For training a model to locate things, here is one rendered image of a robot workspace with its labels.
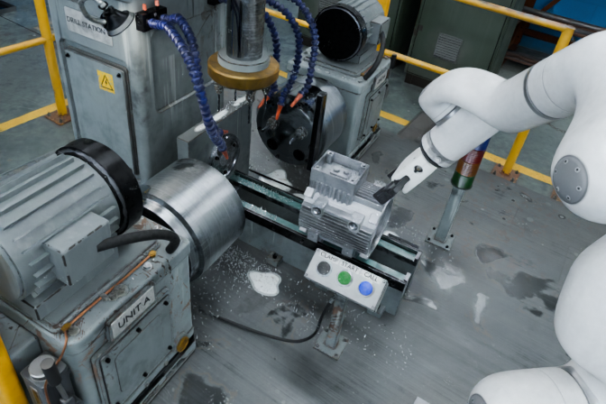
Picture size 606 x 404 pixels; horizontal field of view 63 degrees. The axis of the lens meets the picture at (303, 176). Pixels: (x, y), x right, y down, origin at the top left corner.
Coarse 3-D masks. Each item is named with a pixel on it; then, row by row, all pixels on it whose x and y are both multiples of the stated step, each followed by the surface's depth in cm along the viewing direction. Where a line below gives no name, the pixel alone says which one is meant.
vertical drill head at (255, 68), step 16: (240, 0) 111; (256, 0) 112; (240, 16) 113; (256, 16) 114; (240, 32) 115; (256, 32) 116; (224, 48) 124; (240, 48) 118; (256, 48) 119; (208, 64) 122; (224, 64) 120; (240, 64) 118; (256, 64) 119; (272, 64) 125; (224, 80) 119; (240, 80) 118; (256, 80) 119; (272, 80) 122
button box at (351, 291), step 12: (324, 252) 109; (312, 264) 109; (336, 264) 108; (348, 264) 107; (312, 276) 108; (324, 276) 107; (336, 276) 107; (360, 276) 106; (372, 276) 105; (336, 288) 106; (348, 288) 105; (384, 288) 104; (360, 300) 104; (372, 300) 104
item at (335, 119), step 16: (304, 80) 158; (320, 80) 159; (272, 96) 152; (288, 96) 150; (304, 96) 150; (336, 96) 159; (272, 112) 155; (288, 112) 152; (304, 112) 149; (336, 112) 157; (272, 128) 155; (288, 128) 155; (304, 128) 151; (336, 128) 158; (272, 144) 161; (288, 144) 158; (304, 144) 155; (320, 144) 152; (288, 160) 162; (304, 160) 159
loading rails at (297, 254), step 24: (240, 192) 154; (264, 192) 150; (288, 192) 149; (264, 216) 140; (288, 216) 149; (264, 240) 144; (288, 240) 139; (384, 240) 139; (360, 264) 130; (384, 264) 139; (408, 264) 135; (408, 288) 140
